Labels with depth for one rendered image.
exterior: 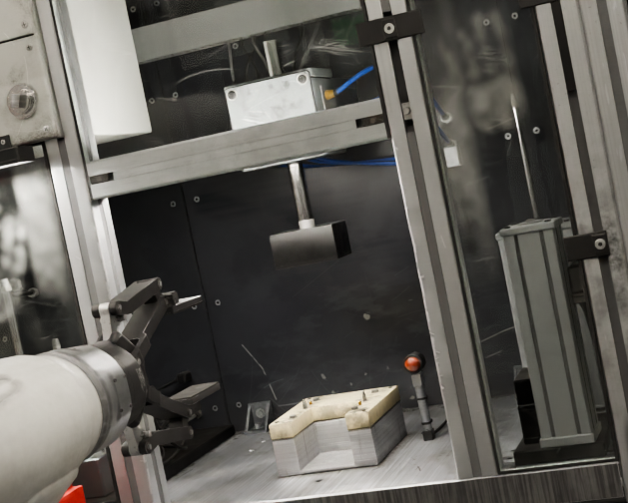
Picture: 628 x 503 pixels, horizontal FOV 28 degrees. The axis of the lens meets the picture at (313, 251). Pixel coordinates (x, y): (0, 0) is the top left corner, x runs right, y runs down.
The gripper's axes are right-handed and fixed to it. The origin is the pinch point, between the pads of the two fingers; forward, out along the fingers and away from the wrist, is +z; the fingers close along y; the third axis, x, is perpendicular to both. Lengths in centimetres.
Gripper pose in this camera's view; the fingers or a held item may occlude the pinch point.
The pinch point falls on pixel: (187, 348)
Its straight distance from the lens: 122.5
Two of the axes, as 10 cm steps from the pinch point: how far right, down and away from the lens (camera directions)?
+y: -2.0, -9.8, -0.5
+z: 3.1, -1.1, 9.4
